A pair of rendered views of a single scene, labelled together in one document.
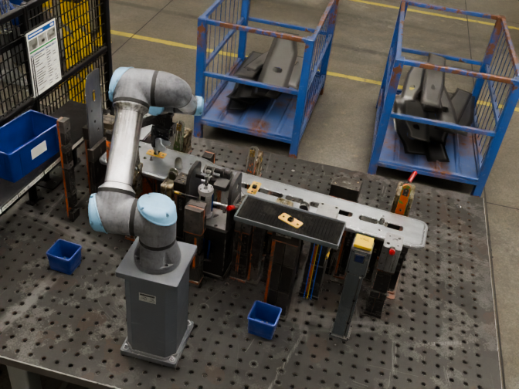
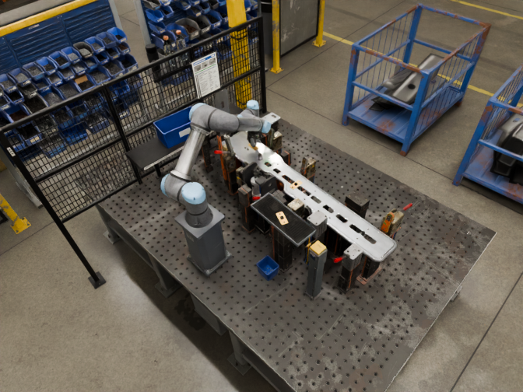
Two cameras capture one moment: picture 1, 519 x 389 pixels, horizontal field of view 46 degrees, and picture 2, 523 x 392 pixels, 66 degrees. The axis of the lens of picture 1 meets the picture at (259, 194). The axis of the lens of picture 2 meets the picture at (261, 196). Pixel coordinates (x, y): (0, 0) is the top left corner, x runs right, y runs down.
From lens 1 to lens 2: 105 cm
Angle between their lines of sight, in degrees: 29
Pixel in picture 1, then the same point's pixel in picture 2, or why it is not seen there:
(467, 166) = not seen: outside the picture
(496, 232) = not seen: outside the picture
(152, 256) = (190, 217)
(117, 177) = (179, 168)
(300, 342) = (284, 289)
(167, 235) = (195, 208)
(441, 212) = (449, 233)
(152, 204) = (189, 190)
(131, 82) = (198, 114)
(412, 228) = (383, 244)
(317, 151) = (426, 152)
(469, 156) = not seen: outside the picture
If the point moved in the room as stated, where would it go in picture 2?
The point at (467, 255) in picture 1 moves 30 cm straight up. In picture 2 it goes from (446, 272) to (461, 243)
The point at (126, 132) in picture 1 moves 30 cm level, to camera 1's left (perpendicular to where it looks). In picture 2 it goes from (190, 144) to (149, 125)
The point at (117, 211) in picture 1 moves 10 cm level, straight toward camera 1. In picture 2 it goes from (173, 188) to (163, 202)
